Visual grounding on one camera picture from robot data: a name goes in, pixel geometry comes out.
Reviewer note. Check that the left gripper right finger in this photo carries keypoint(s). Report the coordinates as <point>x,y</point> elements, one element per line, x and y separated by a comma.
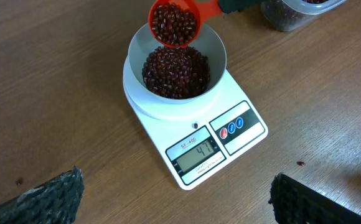
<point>294,203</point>

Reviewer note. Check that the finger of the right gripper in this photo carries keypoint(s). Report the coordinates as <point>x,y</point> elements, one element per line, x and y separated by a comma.
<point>229,6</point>

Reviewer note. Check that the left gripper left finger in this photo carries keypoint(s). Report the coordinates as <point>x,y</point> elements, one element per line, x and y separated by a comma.
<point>55,201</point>

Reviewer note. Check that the red measuring scoop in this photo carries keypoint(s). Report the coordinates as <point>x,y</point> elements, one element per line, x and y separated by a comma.
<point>201,10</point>

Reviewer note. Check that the red beans in scoop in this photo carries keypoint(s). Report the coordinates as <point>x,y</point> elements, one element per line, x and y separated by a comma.
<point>172,25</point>

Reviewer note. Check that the red beans in bowl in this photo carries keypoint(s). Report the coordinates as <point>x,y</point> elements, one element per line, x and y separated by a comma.
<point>176,73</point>

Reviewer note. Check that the white round bowl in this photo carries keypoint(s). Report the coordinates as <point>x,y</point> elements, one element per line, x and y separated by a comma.
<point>143,43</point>

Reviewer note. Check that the white digital kitchen scale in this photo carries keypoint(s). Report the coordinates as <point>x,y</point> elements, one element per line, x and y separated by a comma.
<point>228,126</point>

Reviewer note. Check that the stray bean right table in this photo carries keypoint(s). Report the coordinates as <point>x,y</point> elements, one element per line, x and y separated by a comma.
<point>300,163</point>

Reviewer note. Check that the stray bean table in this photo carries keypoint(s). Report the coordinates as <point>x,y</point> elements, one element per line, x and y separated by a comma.
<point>300,163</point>
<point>19,181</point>

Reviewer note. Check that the stray bean left table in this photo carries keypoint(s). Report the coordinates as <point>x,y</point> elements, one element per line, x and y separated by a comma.
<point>19,181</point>

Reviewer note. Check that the red beans in container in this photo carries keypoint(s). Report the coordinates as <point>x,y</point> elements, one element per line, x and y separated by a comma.
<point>286,17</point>

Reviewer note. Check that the clear plastic bean container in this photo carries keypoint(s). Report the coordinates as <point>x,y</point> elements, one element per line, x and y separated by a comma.
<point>292,15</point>

